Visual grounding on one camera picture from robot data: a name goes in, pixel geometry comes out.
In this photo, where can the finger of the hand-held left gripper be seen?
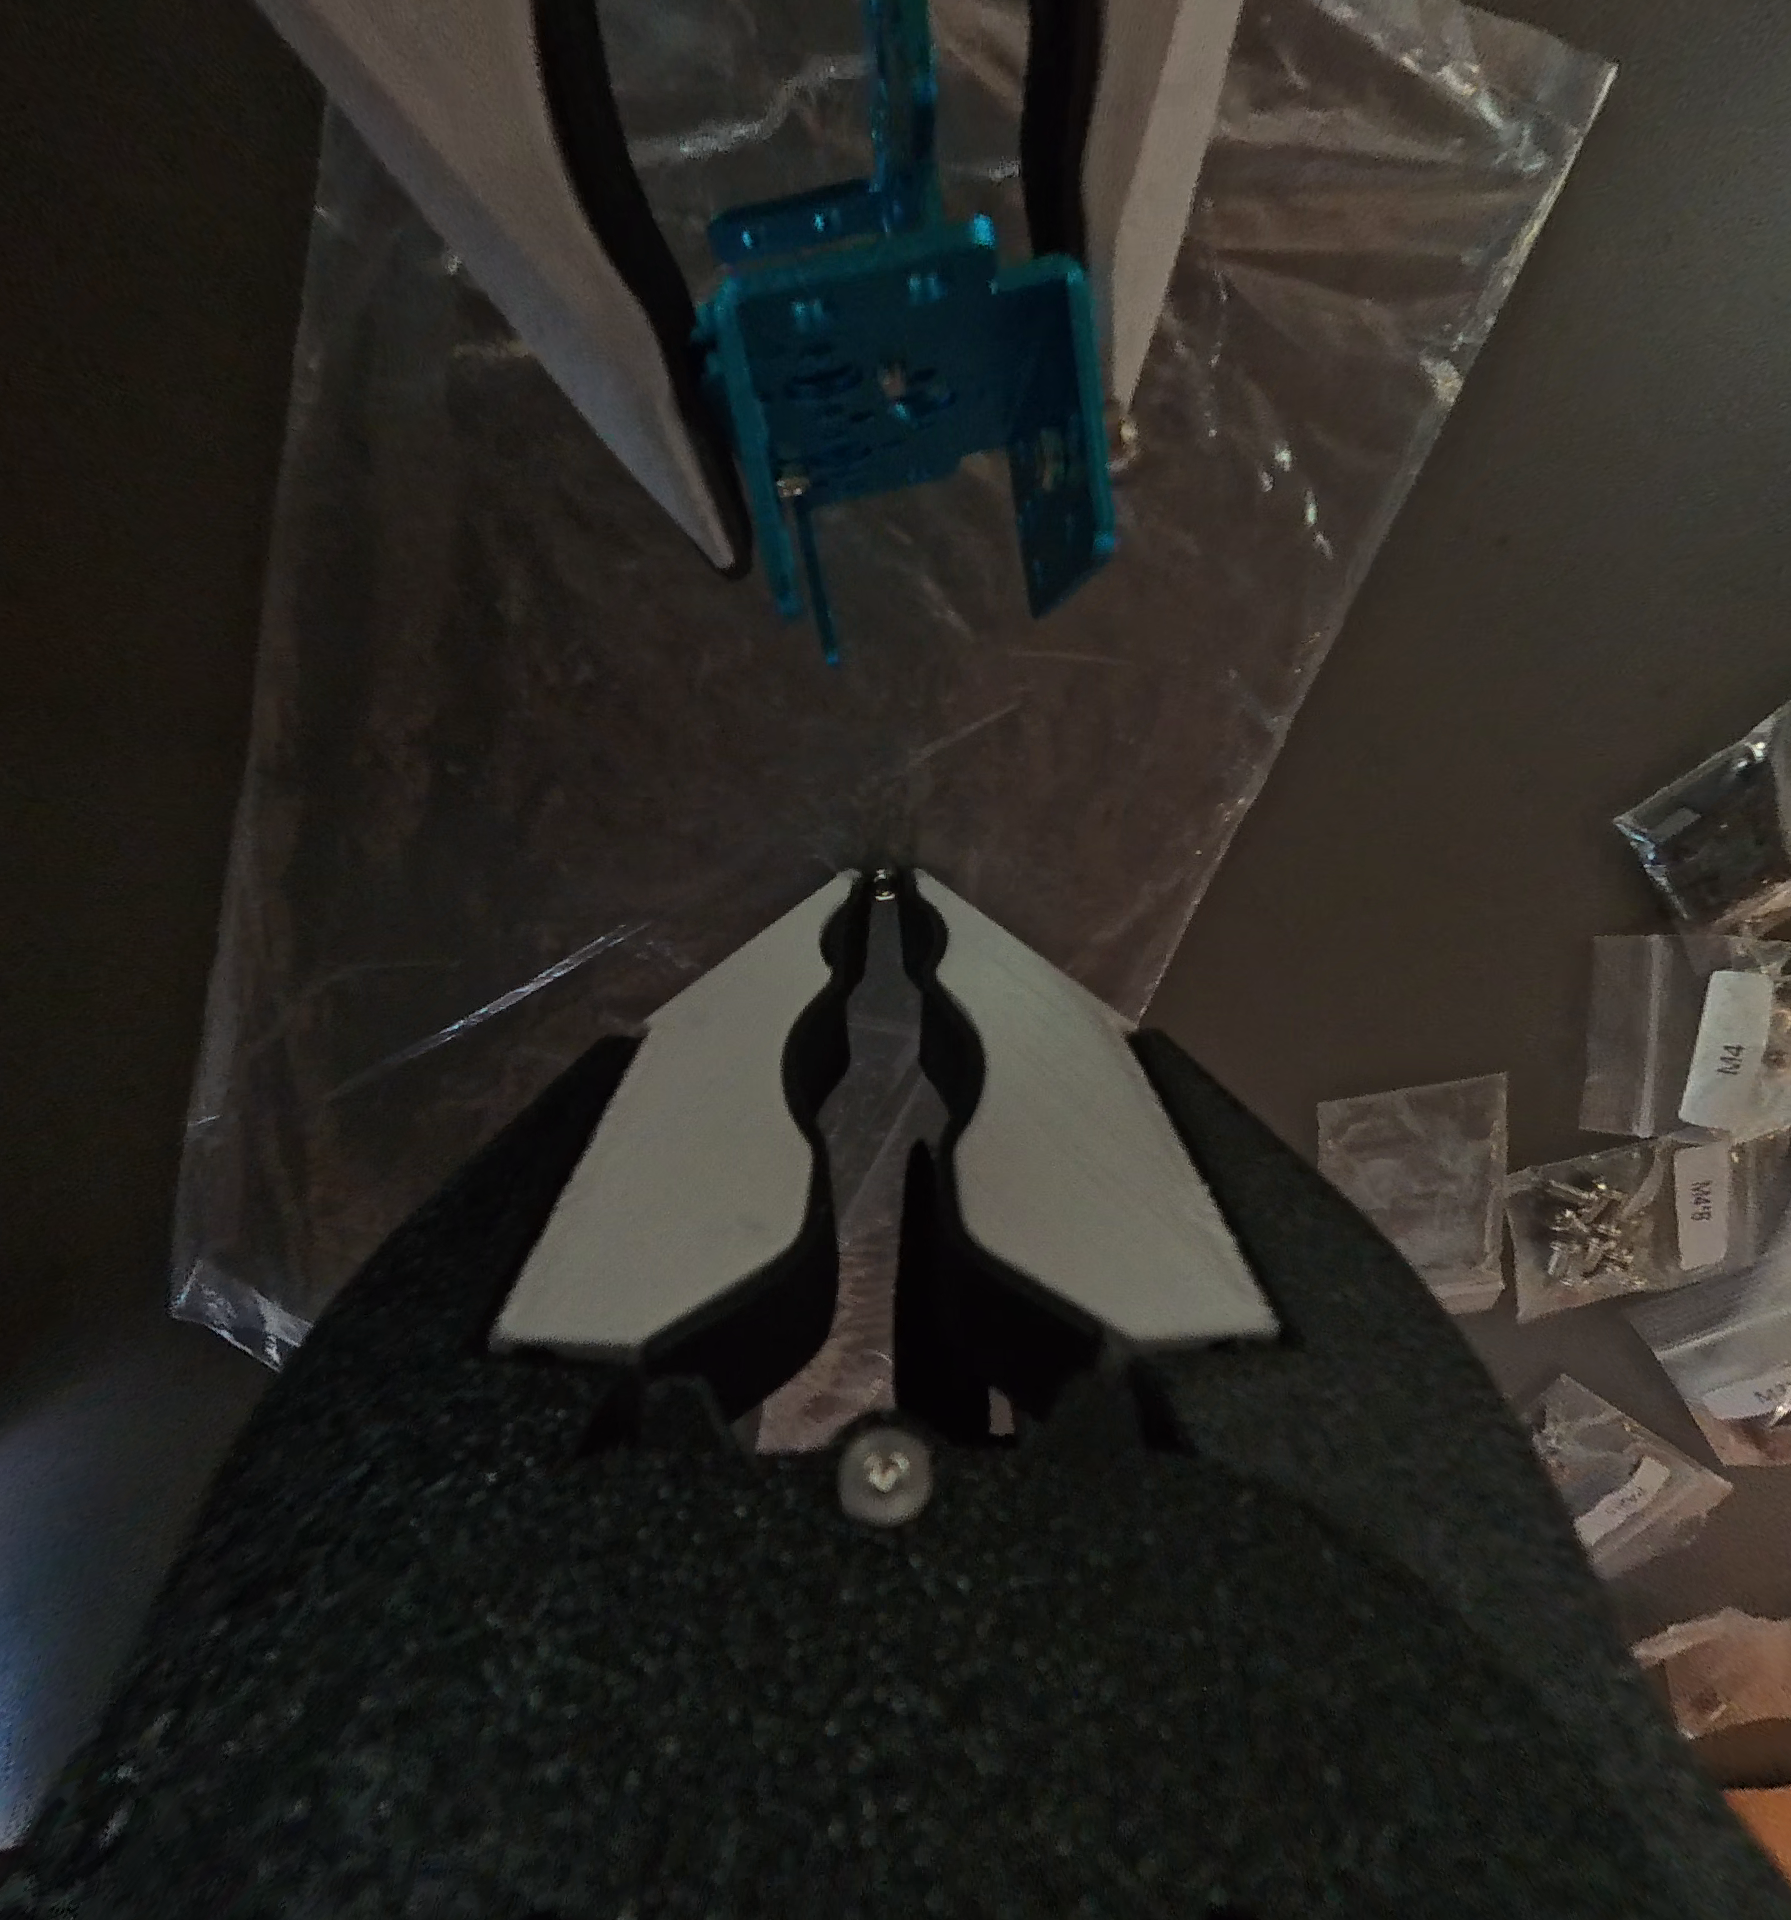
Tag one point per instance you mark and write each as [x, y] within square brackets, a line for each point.
[1151, 151]
[506, 179]

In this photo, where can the group of small hardware bags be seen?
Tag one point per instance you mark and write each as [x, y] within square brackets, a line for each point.
[1660, 1228]

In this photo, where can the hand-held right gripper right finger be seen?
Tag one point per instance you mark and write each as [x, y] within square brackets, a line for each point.
[1106, 1185]

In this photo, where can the clear plastic bag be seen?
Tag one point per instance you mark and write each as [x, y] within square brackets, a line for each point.
[534, 823]

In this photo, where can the blue metal bracket assembly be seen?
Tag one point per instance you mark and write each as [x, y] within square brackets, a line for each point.
[896, 375]

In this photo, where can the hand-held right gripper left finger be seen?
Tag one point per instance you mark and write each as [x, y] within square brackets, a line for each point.
[655, 1198]

